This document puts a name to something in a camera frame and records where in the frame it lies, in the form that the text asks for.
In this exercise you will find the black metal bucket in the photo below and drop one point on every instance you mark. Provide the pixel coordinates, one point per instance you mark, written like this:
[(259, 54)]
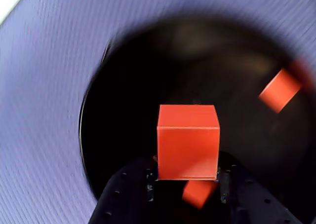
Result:
[(197, 61)]

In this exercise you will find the red cube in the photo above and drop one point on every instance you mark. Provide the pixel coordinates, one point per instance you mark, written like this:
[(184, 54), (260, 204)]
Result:
[(198, 194), (280, 92), (188, 145)]

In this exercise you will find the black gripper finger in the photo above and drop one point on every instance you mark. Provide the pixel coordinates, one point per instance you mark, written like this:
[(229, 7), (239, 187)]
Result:
[(249, 201), (128, 194)]

